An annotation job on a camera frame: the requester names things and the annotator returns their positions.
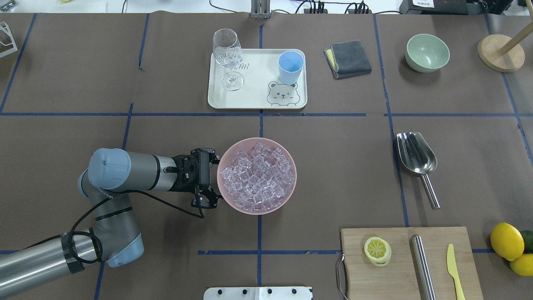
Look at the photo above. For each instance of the yellow mango fruit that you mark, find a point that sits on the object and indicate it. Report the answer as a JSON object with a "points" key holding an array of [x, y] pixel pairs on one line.
{"points": [[523, 265]]}

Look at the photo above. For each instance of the yellow plastic knife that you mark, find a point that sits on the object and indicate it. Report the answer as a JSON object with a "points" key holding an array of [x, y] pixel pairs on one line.
{"points": [[453, 272]]}

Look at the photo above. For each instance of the wooden cutting board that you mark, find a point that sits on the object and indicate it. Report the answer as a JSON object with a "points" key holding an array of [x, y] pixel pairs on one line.
{"points": [[399, 279]]}

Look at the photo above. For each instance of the round yellow lemon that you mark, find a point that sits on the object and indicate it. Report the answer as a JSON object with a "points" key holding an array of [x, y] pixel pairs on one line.
{"points": [[507, 241]]}

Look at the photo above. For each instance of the pink bowl of ice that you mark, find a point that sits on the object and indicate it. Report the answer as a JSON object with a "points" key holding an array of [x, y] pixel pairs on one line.
{"points": [[256, 176]]}

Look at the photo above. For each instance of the wooden stand with pole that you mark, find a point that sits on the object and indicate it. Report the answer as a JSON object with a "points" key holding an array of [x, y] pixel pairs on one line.
{"points": [[503, 53]]}

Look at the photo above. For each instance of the metal ice scoop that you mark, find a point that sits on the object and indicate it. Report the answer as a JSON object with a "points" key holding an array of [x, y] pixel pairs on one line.
{"points": [[418, 158]]}

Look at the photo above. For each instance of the light blue plastic cup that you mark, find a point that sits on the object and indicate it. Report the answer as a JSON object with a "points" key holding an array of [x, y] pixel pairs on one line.
{"points": [[290, 64]]}

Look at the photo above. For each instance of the white wire cup rack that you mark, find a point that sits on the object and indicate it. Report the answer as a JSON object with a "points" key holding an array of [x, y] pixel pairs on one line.
{"points": [[7, 40]]}

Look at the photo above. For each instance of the lemon slice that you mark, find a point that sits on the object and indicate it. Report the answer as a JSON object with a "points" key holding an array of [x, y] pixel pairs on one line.
{"points": [[378, 251]]}

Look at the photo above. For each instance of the grey folded cloth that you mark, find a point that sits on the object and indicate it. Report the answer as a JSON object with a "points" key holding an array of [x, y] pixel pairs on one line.
{"points": [[347, 59]]}

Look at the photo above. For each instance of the clear wine glass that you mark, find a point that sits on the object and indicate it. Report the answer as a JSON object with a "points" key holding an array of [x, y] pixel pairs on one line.
{"points": [[227, 52]]}

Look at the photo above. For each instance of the green ceramic bowl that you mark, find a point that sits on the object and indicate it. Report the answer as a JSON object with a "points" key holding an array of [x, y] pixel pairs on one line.
{"points": [[426, 53]]}

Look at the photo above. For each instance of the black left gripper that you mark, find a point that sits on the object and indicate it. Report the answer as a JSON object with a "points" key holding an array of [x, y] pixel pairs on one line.
{"points": [[182, 184]]}

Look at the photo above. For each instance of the cream bear serving tray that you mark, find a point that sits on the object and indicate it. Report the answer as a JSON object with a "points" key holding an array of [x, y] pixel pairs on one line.
{"points": [[262, 89]]}

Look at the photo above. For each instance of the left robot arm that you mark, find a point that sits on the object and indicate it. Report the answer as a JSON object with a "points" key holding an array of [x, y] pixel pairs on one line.
{"points": [[112, 175]]}

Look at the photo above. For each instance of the green avocado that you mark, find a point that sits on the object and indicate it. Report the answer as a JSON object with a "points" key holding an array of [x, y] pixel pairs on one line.
{"points": [[527, 236]]}

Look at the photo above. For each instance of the steel muddler rod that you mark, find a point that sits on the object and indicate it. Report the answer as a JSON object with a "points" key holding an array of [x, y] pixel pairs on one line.
{"points": [[424, 278]]}

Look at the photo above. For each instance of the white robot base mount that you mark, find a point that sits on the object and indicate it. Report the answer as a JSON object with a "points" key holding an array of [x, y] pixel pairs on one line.
{"points": [[259, 293]]}

